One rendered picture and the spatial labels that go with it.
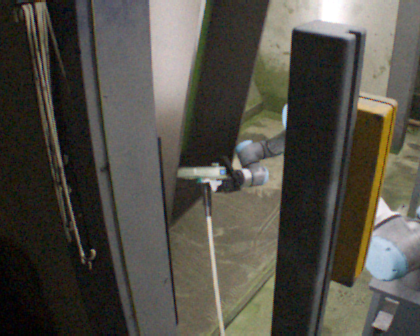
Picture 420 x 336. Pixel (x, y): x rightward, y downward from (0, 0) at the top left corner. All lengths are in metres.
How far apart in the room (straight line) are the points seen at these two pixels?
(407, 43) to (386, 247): 2.35
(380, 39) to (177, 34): 2.22
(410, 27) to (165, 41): 2.23
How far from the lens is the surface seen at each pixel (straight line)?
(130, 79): 0.91
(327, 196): 0.49
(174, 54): 1.63
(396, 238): 1.40
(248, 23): 2.13
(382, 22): 3.54
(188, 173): 2.02
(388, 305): 0.89
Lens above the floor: 1.74
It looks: 28 degrees down
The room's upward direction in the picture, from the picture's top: 2 degrees clockwise
